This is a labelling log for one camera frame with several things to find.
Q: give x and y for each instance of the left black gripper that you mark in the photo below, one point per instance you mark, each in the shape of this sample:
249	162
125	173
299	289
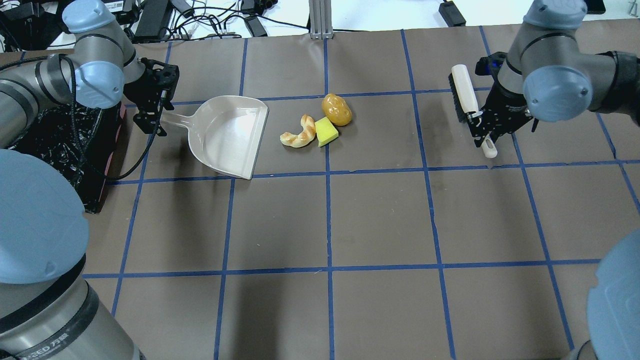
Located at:
138	91

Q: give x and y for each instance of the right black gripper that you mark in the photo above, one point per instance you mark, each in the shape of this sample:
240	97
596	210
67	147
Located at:
506	107

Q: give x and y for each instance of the beige hand brush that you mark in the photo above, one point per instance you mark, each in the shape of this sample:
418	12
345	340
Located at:
465	100

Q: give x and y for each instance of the beige plastic dustpan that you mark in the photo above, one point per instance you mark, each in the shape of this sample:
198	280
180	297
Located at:
224	133

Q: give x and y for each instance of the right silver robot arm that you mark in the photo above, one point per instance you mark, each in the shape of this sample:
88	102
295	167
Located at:
545	77

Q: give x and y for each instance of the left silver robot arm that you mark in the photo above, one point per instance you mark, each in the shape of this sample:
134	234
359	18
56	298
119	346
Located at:
48	310

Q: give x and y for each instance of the bin with black bag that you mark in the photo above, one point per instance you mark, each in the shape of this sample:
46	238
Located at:
79	142

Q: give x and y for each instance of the black power adapter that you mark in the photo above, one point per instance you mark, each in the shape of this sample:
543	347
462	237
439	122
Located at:
153	22

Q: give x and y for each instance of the yellow-brown potato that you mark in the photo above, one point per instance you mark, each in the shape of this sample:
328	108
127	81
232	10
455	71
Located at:
336	109

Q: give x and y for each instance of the yellow sponge wedge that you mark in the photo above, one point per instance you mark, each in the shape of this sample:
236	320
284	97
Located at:
326	132

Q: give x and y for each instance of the toy croissant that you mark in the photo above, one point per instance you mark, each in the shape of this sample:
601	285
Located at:
302	139

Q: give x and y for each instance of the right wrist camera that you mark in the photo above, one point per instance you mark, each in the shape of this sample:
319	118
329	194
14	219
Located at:
490	65

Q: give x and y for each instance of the aluminium frame post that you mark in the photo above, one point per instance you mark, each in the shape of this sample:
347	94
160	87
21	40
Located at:
320	20

